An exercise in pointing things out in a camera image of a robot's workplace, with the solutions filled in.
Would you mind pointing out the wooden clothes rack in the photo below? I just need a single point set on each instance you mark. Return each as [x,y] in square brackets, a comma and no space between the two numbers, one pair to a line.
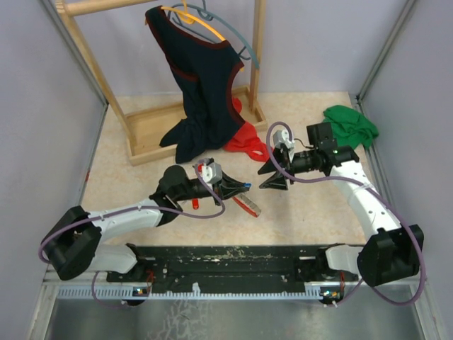
[145,128]

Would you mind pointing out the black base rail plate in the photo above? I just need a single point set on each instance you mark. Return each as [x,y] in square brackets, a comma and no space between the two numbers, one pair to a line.
[230,269]

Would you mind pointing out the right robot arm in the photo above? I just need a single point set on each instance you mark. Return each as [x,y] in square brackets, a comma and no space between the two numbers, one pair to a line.
[393,249]

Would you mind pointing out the white toothed cable duct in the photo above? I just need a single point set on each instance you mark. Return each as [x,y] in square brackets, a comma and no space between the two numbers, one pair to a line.
[111,292]

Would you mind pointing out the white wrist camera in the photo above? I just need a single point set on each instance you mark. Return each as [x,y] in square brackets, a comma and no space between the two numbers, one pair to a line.
[211,173]
[282,141]

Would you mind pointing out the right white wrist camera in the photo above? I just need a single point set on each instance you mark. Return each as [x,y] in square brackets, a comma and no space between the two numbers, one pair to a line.
[282,141]

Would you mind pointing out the red cloth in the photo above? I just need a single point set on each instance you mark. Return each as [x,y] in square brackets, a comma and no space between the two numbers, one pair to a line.
[240,135]

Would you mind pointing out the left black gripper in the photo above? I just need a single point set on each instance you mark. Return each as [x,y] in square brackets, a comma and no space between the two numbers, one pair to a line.
[228,187]

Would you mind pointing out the dark navy shirt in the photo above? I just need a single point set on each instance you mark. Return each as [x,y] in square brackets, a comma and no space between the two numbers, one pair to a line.
[204,72]

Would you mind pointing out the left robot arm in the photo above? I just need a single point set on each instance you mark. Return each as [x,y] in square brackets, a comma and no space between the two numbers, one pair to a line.
[78,243]

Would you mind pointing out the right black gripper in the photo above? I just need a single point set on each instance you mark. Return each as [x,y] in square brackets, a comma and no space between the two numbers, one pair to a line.
[277,180]

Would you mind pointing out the green cloth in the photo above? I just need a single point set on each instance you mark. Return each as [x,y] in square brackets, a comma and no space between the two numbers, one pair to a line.
[350,127]

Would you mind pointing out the yellow hanger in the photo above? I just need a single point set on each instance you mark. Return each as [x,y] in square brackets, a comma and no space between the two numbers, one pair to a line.
[183,51]

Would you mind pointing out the metal key holder red handle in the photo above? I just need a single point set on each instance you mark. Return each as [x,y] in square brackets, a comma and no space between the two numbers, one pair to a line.
[247,205]

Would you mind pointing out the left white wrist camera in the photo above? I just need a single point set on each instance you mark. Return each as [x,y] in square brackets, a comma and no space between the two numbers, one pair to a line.
[211,173]

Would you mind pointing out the teal hanger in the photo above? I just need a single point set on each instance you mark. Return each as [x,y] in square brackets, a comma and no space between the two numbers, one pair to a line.
[230,32]

